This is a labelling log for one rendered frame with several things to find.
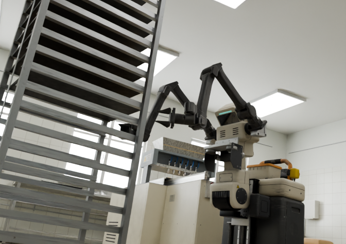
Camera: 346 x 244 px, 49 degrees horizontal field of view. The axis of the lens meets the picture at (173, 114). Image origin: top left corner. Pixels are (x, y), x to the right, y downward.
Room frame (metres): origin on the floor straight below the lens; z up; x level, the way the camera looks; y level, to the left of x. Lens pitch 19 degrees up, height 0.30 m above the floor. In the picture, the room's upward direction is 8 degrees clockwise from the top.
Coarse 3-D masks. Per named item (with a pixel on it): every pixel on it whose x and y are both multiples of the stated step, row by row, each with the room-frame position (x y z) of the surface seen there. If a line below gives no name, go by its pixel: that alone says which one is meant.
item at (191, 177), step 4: (204, 172) 3.10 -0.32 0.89; (188, 176) 3.37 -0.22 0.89; (192, 176) 3.30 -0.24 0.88; (196, 176) 3.23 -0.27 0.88; (200, 176) 3.16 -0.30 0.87; (204, 176) 3.10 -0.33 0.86; (168, 180) 3.77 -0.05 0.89; (172, 180) 3.68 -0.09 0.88; (176, 180) 3.60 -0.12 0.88; (180, 180) 3.52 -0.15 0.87; (184, 180) 3.44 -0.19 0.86; (188, 180) 3.36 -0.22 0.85; (192, 180) 3.30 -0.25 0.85; (164, 184) 3.86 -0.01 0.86; (168, 184) 3.76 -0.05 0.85; (172, 184) 3.67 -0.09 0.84
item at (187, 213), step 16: (176, 192) 3.54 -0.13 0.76; (192, 192) 3.25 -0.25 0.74; (176, 208) 3.50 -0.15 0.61; (192, 208) 3.22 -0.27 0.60; (208, 208) 3.16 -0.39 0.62; (176, 224) 3.46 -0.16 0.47; (192, 224) 3.19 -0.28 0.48; (208, 224) 3.17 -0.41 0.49; (160, 240) 3.74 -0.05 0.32; (176, 240) 3.43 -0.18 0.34; (192, 240) 3.16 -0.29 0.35; (208, 240) 3.17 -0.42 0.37
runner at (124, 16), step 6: (84, 0) 1.65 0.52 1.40; (90, 0) 1.65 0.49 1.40; (96, 0) 1.67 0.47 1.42; (96, 6) 1.69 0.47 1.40; (102, 6) 1.69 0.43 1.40; (108, 6) 1.71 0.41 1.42; (108, 12) 1.73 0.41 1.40; (114, 12) 1.73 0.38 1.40; (120, 12) 1.75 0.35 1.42; (120, 18) 1.77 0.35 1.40; (126, 18) 1.77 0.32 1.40; (132, 18) 1.79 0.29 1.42; (132, 24) 1.82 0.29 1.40; (138, 24) 1.81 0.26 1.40; (144, 24) 1.83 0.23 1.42; (144, 30) 1.86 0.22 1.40; (150, 30) 1.86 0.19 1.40
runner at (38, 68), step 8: (32, 64) 1.55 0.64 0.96; (40, 72) 1.58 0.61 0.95; (48, 72) 1.59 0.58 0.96; (56, 72) 1.61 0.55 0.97; (64, 80) 1.64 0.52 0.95; (72, 80) 1.65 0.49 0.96; (80, 80) 1.68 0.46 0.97; (80, 88) 1.71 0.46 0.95; (88, 88) 1.70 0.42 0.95; (96, 88) 1.72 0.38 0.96; (104, 96) 1.78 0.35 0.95; (112, 96) 1.78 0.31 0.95; (120, 96) 1.80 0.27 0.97; (128, 104) 1.85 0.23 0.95; (136, 104) 1.86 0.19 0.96
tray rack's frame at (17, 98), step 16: (48, 0) 1.51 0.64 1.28; (16, 32) 1.87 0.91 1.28; (32, 32) 1.51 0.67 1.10; (16, 48) 1.89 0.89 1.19; (32, 48) 1.51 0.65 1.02; (0, 96) 1.88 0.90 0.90; (16, 96) 1.50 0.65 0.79; (16, 112) 1.51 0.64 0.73; (0, 144) 1.51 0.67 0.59; (0, 160) 1.51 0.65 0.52; (0, 176) 1.52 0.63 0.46
